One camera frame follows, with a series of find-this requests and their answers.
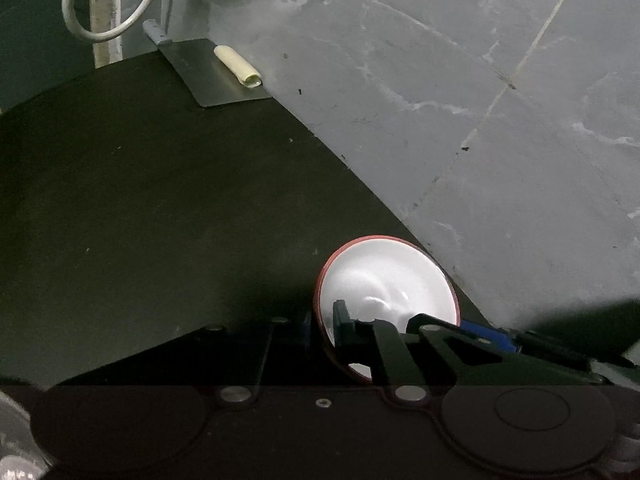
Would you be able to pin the white ceramic bowl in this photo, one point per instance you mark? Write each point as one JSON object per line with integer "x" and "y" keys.
{"x": 382, "y": 277}

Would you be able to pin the cleaver knife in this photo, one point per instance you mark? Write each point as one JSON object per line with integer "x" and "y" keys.
{"x": 209, "y": 81}

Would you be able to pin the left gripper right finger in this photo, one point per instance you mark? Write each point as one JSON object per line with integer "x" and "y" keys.
{"x": 379, "y": 346}

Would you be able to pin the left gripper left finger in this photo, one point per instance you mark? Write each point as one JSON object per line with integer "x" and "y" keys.
{"x": 274, "y": 353}

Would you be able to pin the large steel basin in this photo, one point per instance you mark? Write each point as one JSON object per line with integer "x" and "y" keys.
{"x": 21, "y": 459}

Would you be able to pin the white roll on cleaver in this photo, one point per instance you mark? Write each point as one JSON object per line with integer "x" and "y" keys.
{"x": 244, "y": 72}

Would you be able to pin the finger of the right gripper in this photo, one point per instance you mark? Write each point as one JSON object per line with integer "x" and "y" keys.
{"x": 457, "y": 356}

